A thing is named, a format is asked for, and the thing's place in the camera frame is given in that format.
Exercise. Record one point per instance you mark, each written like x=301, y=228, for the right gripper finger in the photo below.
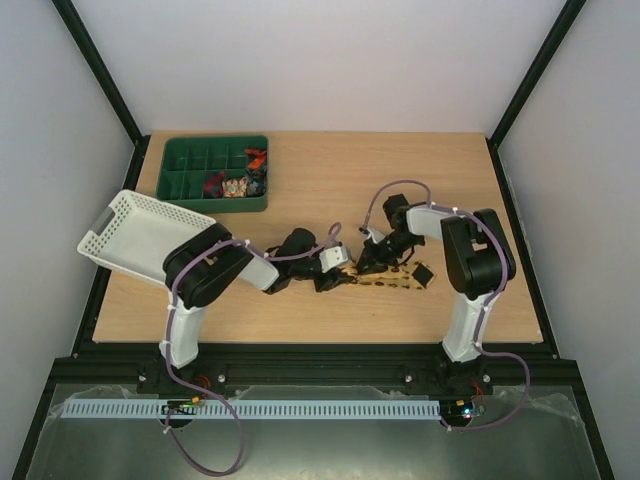
x=368, y=257
x=381, y=267

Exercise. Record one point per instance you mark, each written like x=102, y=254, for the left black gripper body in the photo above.
x=327, y=282

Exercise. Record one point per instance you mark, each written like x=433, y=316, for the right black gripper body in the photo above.
x=379, y=250

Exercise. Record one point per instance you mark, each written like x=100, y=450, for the yellow leopard print tie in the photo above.
x=416, y=275

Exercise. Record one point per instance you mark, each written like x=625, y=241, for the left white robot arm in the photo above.
x=198, y=271

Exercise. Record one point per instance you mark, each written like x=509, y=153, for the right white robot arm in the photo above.
x=478, y=259

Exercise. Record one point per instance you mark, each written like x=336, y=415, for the blue patterned rolled tie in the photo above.
x=257, y=183

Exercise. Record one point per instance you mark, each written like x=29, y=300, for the colourful patterned rolled tie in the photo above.
x=235, y=187

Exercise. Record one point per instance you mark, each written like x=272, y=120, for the red orange rolled tie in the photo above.
x=256, y=158

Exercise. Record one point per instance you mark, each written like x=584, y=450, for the green compartment tray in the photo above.
x=185, y=161

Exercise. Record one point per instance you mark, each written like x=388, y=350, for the dark red rolled tie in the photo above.
x=213, y=184

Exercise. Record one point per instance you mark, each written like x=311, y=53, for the white perforated plastic basket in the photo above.
x=135, y=233

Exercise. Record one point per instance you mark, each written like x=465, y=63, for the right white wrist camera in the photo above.
x=372, y=234

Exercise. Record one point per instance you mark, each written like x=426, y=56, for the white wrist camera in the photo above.
x=372, y=234
x=334, y=257

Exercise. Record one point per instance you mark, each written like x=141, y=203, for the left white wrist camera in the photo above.
x=334, y=257

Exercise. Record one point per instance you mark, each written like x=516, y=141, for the light blue cable duct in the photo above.
x=253, y=409

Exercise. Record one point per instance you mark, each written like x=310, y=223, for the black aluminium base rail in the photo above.
x=417, y=369

